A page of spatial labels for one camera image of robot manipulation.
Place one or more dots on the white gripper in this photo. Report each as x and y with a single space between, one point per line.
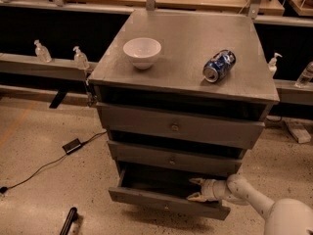
207 190

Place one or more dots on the grey bottom drawer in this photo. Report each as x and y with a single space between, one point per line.
163 189

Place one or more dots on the grey drawer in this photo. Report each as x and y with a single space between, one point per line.
163 189
221 131
173 159

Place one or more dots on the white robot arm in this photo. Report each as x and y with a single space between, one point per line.
282 217

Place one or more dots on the grey middle drawer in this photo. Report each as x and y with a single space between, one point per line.
173 159

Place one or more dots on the grey top drawer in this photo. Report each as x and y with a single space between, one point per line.
221 131

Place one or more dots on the grey wooden drawer cabinet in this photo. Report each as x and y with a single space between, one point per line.
175 81

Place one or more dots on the small wooden block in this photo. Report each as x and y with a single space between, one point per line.
298 132

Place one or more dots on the crushed blue soda can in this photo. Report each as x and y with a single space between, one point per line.
219 66

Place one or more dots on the black power adapter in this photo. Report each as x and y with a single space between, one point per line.
72 146

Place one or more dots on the white pump bottle right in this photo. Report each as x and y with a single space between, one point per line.
272 65

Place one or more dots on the white ceramic bowl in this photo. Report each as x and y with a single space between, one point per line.
142 52

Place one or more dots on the clear plastic water bottle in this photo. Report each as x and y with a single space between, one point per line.
305 76

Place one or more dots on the clear pump bottle near cabinet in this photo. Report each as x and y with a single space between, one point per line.
80 59

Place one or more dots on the clear pump bottle far left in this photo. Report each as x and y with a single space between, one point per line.
42 52

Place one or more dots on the black cylindrical handle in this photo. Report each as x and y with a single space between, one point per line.
71 218

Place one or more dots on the grey metal shelf rail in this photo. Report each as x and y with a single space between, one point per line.
30 65

